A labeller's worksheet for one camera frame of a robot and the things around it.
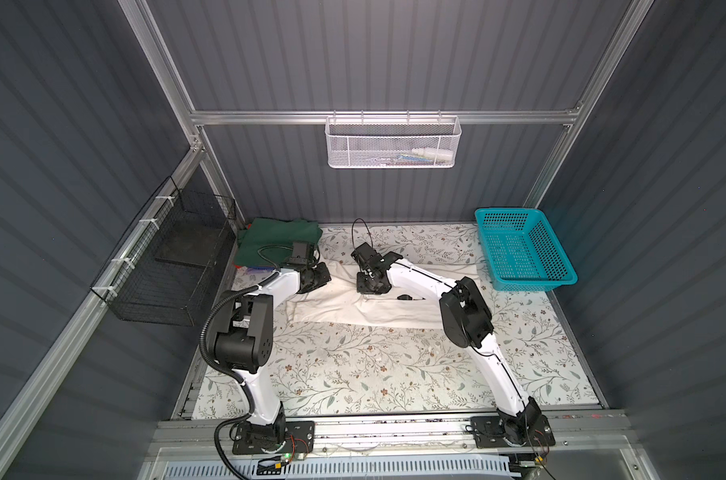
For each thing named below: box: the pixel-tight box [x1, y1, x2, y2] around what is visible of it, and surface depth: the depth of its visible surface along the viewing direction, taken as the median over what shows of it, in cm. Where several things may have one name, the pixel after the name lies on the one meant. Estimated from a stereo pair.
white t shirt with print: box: [287, 264, 444, 328], surface depth 98 cm
